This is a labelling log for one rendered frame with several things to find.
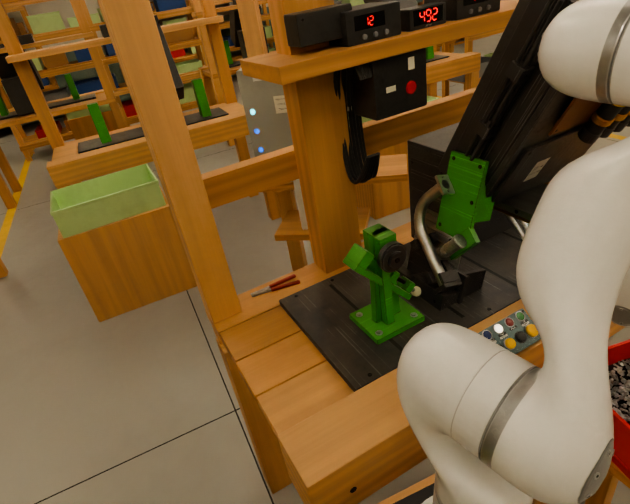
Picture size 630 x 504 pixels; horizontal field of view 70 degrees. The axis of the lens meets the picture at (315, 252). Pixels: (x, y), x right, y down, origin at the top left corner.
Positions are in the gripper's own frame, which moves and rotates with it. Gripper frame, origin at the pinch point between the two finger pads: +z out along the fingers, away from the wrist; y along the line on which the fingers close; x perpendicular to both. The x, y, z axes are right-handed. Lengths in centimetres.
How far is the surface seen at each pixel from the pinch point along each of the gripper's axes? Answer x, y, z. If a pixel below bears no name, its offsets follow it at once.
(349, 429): 1.5, -48.1, 13.2
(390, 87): 67, -1, -5
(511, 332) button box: 1.8, -4.8, 8.8
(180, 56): 766, 148, 574
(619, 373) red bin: -16.3, 7.7, 3.3
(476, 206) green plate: 30.5, 2.7, 1.1
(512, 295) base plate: 9.6, 9.8, 18.9
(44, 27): 632, -70, 366
